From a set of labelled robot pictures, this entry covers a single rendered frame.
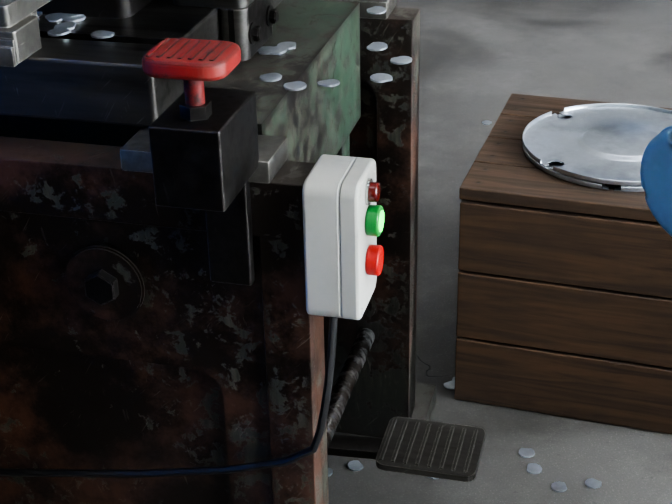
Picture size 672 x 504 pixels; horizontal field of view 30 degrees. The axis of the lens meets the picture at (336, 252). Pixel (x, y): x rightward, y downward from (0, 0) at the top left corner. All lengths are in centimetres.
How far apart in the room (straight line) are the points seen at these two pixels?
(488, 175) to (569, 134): 18
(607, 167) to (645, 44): 168
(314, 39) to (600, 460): 75
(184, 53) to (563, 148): 94
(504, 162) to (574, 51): 158
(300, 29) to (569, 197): 49
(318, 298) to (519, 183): 67
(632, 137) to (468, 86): 127
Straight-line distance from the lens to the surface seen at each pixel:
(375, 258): 112
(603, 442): 184
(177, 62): 98
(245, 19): 130
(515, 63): 326
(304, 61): 132
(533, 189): 173
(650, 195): 114
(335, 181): 108
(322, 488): 130
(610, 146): 184
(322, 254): 110
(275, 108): 120
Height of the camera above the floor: 108
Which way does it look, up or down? 28 degrees down
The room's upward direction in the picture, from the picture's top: 1 degrees counter-clockwise
